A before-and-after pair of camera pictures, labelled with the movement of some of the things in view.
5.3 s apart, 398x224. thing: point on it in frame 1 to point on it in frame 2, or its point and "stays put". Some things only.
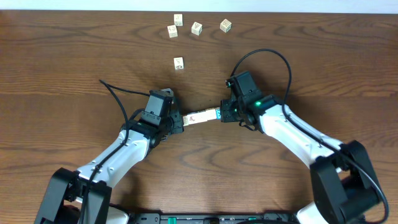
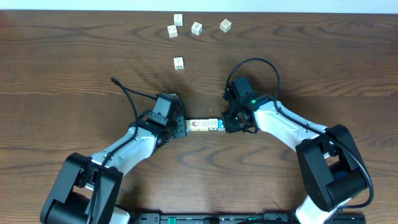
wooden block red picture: [194, 118] to [196, 124]
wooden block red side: [172, 31] stays put
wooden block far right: [226, 25] stays put
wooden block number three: [196, 28] stays put
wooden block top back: [178, 19] stays put
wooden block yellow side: [178, 63] stays put
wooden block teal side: [212, 114] to [212, 124]
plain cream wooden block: [203, 116] to [203, 125]
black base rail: [203, 218] stays put
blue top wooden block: [218, 114] to [221, 126]
